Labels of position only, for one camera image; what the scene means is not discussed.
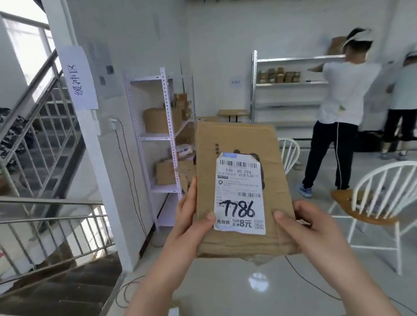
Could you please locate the person's right hand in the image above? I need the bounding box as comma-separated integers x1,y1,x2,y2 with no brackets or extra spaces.
268,199,348,278

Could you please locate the person's left hand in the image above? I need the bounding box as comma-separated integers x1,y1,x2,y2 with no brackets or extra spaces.
169,176,220,274

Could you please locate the cardboard parcel white label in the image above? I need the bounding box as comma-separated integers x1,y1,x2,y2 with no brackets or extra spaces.
183,117,312,269

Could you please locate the person's right forearm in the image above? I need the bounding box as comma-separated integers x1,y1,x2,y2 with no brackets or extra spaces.
309,244,417,316

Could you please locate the person's left forearm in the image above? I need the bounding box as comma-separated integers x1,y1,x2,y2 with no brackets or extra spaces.
119,245,200,316

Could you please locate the brown taped cardboard box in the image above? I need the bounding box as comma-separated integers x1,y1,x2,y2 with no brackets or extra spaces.
154,156,198,190

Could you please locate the white printed carton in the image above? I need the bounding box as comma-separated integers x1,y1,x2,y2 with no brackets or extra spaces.
173,143,195,161

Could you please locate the white chair wooden seat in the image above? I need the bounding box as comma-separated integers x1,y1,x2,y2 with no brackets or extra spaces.
322,153,417,277

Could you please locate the white perforated shelf rack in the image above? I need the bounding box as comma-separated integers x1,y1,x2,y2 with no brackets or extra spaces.
109,63,203,235

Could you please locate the small wooden stool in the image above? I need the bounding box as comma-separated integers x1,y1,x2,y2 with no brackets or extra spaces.
217,107,251,125

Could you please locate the large brown cardboard box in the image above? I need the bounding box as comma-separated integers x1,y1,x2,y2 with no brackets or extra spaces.
141,106,184,136

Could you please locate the stack of small brown boxes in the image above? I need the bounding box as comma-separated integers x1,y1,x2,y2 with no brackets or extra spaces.
170,93,194,122

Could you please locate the grey metal shelf unit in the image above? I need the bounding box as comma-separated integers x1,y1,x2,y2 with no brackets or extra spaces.
246,44,348,133

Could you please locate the row of small brown boxes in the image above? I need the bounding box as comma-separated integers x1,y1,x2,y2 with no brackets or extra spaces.
256,66,302,88

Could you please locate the horizontal metal landing railing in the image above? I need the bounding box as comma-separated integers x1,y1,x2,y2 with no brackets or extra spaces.
0,191,121,314

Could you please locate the sloped metal stair railing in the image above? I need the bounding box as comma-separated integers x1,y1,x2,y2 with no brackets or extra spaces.
0,44,95,204

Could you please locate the white paper sign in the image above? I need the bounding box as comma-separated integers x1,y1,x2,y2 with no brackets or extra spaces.
51,44,105,111

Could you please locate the blue camouflage bag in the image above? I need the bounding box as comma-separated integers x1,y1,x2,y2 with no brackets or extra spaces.
0,107,38,159

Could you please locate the black wall cable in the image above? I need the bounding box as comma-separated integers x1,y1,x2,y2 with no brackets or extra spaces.
103,119,175,248

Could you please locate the grey wall notice sheet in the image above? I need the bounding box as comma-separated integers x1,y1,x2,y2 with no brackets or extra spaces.
83,41,127,101

